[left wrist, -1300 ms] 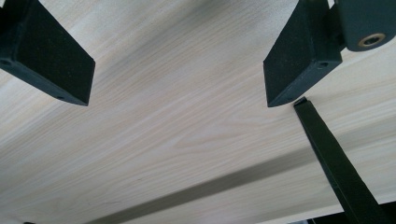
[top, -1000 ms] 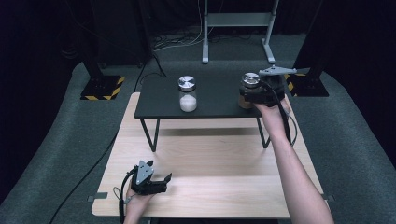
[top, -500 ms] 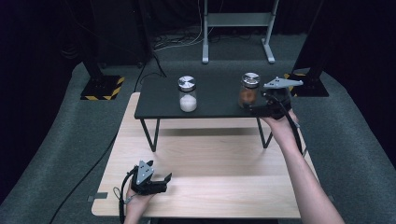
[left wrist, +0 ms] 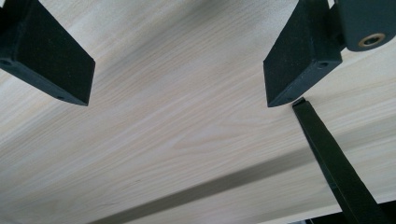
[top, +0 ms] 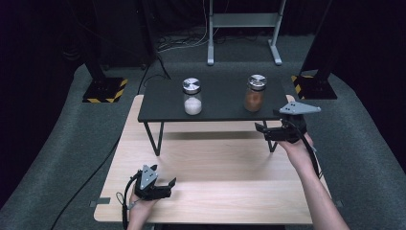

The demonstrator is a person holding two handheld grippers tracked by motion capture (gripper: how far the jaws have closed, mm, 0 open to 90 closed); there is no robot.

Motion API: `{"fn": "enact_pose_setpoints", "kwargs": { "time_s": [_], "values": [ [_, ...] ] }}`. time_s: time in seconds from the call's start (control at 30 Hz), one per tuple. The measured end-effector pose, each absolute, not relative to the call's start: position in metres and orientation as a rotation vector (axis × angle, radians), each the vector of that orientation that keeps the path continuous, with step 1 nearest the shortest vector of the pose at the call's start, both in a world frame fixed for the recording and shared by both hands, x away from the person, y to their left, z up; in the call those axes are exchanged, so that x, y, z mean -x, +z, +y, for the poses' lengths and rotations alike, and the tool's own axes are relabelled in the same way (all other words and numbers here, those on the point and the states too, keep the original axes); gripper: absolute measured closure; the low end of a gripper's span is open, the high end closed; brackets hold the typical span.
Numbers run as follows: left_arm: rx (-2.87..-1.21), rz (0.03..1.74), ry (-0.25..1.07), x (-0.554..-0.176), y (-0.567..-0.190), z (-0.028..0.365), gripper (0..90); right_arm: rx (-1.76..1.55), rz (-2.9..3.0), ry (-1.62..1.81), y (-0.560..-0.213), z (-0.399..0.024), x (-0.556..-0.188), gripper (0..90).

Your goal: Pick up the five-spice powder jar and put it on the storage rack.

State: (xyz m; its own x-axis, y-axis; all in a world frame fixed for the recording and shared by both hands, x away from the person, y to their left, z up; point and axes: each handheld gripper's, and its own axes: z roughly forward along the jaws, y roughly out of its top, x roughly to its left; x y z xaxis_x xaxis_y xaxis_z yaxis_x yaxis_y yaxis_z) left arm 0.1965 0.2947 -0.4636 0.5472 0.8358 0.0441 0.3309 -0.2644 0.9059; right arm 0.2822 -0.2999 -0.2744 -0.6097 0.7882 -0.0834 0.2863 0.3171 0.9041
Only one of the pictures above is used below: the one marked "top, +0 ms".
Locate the glass jar of brown powder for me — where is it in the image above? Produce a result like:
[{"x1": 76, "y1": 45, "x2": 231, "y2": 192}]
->
[{"x1": 243, "y1": 74, "x2": 268, "y2": 113}]

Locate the bundle of floor cables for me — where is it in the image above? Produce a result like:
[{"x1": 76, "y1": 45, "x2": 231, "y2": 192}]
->
[{"x1": 156, "y1": 27, "x2": 231, "y2": 54}]

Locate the right hand-held gripper cable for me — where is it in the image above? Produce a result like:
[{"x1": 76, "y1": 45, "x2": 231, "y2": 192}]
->
[{"x1": 282, "y1": 119, "x2": 324, "y2": 180}]

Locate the hand-held gripper cable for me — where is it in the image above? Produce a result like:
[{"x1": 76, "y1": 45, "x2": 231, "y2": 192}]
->
[
  {"x1": 282, "y1": 119, "x2": 324, "y2": 180},
  {"x1": 116, "y1": 170, "x2": 144, "y2": 230}
]

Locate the grey metal stand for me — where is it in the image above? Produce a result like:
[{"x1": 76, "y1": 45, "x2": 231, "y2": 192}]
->
[{"x1": 206, "y1": 0, "x2": 287, "y2": 67}]

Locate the black raised shelf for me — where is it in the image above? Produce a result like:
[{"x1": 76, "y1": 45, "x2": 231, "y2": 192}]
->
[{"x1": 137, "y1": 77, "x2": 295, "y2": 157}]

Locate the glass jar of white powder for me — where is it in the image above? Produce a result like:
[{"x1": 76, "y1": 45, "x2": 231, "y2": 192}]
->
[{"x1": 182, "y1": 77, "x2": 204, "y2": 116}]

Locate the black stand with striped base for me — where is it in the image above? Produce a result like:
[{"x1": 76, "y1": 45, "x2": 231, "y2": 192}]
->
[
  {"x1": 290, "y1": 0, "x2": 339, "y2": 101},
  {"x1": 81, "y1": 0, "x2": 129, "y2": 104}
]

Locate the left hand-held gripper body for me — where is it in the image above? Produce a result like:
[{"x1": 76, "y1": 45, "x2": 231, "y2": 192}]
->
[{"x1": 134, "y1": 164, "x2": 172, "y2": 202}]

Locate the long black floor cable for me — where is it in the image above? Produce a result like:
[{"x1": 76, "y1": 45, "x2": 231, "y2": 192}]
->
[{"x1": 49, "y1": 135, "x2": 124, "y2": 230}]

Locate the left hand-held gripper cable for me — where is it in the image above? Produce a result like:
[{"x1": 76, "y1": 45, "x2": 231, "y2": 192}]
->
[{"x1": 116, "y1": 170, "x2": 144, "y2": 230}]

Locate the black floor cable loop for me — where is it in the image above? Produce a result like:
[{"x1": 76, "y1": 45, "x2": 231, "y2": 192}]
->
[{"x1": 137, "y1": 54, "x2": 172, "y2": 96}]

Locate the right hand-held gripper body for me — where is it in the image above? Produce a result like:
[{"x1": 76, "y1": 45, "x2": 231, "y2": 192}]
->
[{"x1": 263, "y1": 101, "x2": 322, "y2": 144}]

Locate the person's right hand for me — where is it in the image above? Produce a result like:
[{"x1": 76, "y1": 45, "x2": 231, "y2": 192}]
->
[{"x1": 277, "y1": 131, "x2": 316, "y2": 168}]

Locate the person's left hand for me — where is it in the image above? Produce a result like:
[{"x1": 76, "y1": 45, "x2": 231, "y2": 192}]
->
[{"x1": 127, "y1": 191, "x2": 158, "y2": 221}]

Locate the black cart on casters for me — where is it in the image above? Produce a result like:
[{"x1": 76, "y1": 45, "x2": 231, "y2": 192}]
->
[{"x1": 95, "y1": 0, "x2": 158, "y2": 71}]

